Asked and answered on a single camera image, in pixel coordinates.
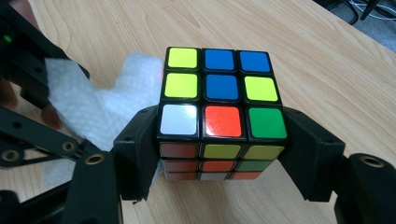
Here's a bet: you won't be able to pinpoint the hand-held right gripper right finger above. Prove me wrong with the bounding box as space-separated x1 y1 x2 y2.
277 106 346 203

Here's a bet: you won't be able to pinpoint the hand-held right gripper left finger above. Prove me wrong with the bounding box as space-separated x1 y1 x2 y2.
112 105 161 202

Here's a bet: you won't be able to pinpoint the white wet wipe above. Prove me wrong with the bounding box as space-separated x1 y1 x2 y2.
41 51 164 188

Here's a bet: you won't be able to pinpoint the colourful puzzle cube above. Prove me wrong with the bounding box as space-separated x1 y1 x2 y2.
156 46 290 182

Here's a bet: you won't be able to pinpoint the black floor cable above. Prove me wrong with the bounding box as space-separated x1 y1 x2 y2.
340 0 363 26

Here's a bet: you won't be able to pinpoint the white floor cable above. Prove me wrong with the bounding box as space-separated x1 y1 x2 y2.
348 0 396 22

